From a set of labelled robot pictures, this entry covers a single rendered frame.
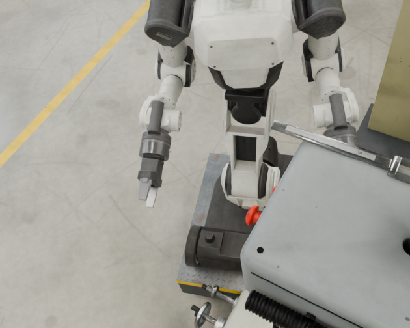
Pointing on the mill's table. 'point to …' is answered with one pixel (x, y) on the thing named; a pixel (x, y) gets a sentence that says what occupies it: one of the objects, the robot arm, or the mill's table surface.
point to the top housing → (340, 243)
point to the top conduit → (278, 312)
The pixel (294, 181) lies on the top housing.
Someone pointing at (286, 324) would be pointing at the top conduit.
